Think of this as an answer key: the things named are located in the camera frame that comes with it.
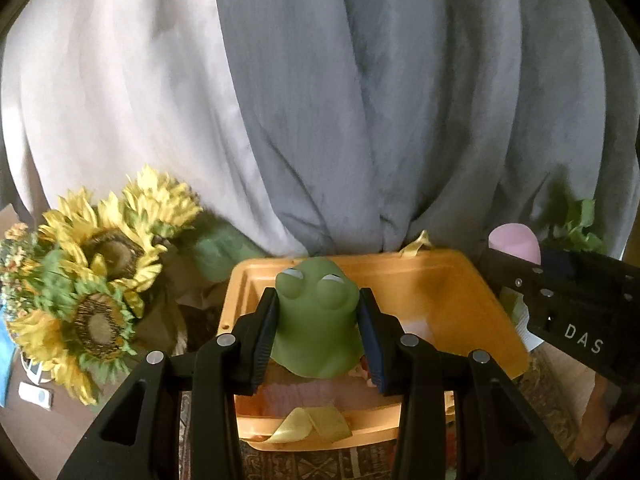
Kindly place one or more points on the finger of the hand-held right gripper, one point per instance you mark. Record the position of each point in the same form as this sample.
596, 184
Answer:
515, 277
557, 266

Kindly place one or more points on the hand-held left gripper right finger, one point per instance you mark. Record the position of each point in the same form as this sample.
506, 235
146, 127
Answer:
372, 340

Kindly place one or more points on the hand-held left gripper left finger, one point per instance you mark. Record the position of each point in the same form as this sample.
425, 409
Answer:
265, 330

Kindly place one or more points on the pink egg-shaped sponge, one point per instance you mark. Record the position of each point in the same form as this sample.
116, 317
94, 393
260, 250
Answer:
515, 242

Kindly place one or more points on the green frog toy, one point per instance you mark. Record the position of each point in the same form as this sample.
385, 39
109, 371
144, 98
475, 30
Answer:
315, 325

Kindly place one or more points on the orange plastic crate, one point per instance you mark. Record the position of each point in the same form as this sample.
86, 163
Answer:
450, 285

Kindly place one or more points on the person's right hand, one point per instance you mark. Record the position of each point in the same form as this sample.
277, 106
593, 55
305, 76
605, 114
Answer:
596, 415

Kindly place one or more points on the white plant pot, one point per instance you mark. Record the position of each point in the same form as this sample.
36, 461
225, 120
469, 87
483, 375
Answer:
524, 317

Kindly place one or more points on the green leafy houseplant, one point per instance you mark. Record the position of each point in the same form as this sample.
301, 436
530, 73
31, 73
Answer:
580, 225

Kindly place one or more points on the patterned rug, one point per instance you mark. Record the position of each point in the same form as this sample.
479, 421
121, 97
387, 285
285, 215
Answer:
320, 465

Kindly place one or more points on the sunflower bouquet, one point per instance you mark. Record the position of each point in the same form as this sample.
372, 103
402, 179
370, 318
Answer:
105, 250

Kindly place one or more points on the wide grey curtain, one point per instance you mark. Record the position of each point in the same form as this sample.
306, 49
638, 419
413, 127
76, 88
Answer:
400, 85

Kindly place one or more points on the white remote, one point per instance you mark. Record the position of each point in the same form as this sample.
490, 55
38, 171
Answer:
35, 394

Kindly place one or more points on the blue cloth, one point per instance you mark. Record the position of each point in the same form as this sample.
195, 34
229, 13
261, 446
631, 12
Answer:
4, 360

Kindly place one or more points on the beige curtain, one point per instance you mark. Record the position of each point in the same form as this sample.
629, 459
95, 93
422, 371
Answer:
125, 85

